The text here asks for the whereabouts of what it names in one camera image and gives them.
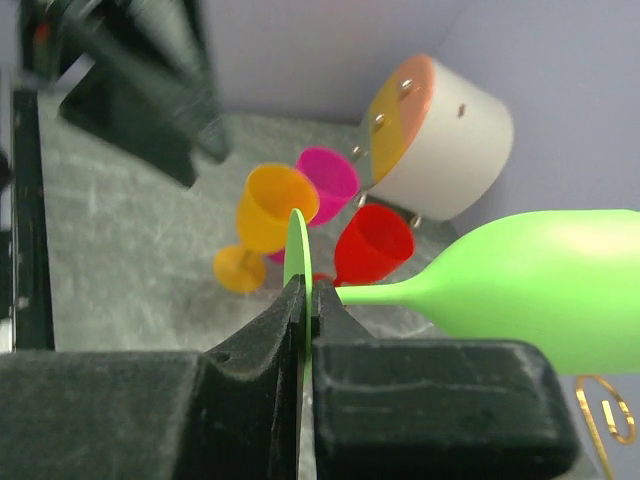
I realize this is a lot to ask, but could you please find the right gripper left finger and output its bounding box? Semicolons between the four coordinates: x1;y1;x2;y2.
1;276;306;479

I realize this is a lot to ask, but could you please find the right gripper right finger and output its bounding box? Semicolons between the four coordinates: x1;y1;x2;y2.
311;281;580;479

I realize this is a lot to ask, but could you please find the red wine glass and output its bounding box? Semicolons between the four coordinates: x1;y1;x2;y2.
332;203;415;286

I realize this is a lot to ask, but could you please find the orange wine glass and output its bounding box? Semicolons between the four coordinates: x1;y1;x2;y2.
213;163;320;294

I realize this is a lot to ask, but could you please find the green wine glass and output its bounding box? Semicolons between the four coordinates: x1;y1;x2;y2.
306;210;639;379

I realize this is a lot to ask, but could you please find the pink wine glass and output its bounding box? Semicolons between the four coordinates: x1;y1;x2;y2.
267;145;362;265

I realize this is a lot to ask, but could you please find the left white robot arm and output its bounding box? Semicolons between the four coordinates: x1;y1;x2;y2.
19;1;231;187

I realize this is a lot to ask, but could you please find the round white drawer cabinet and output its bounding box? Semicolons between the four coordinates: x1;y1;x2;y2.
351;54;515;221

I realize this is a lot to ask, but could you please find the gold wire glass rack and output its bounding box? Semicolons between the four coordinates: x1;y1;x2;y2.
574;375;638;480

